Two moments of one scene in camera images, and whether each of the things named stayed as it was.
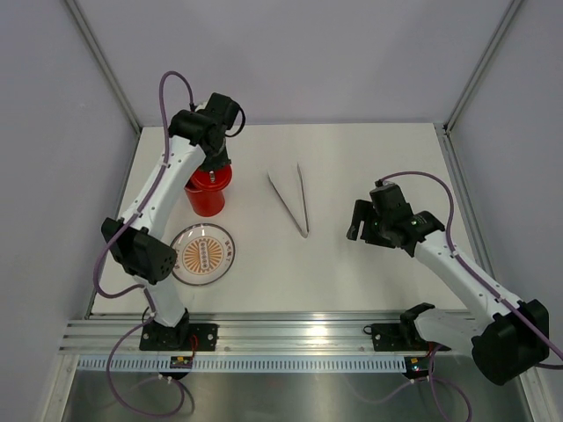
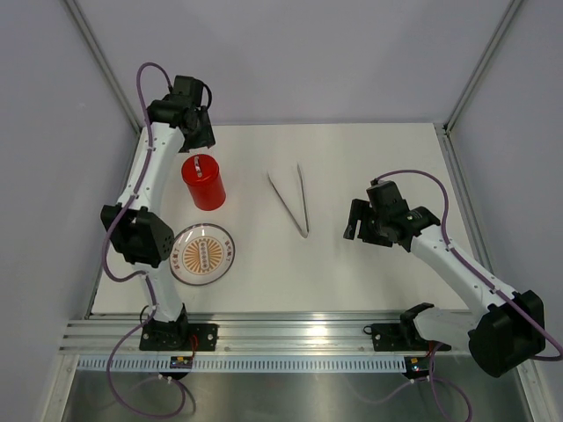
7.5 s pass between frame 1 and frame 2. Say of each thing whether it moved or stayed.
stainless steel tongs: stayed
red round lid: moved
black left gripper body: moved
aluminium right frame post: stayed
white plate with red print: stayed
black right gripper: stayed
